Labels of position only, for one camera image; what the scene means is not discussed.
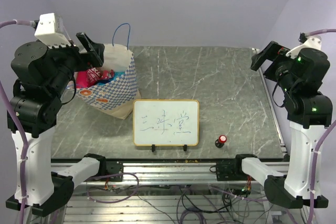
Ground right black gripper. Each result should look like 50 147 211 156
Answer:
251 40 297 94

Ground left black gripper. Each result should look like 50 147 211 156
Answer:
41 31 105 98

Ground pink snack bag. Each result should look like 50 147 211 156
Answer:
76 68 102 89

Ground blue checkered paper bag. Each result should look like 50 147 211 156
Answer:
67 30 141 119

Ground blue snack bag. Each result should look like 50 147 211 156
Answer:
96 71 124 86

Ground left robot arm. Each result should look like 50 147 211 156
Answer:
5 33 107 217

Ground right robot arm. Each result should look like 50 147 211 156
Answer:
231 41 333 209

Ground small red candy pack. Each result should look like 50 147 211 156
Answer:
100 70 114 80

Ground red emergency stop button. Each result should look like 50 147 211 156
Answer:
215 135 227 148

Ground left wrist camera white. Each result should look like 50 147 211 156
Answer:
34 13 71 49

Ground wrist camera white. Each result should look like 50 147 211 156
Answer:
34 13 71 49
286 33 322 59

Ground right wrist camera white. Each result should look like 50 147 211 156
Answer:
286 33 322 59

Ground white board with yellow frame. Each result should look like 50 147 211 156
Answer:
133 99 200 146

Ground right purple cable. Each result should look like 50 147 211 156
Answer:
299 28 336 224

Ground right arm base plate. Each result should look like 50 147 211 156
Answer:
209 162 245 182

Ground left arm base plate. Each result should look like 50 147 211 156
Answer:
106 161 124 182

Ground aluminium frame rail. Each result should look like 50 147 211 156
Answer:
51 162 292 186

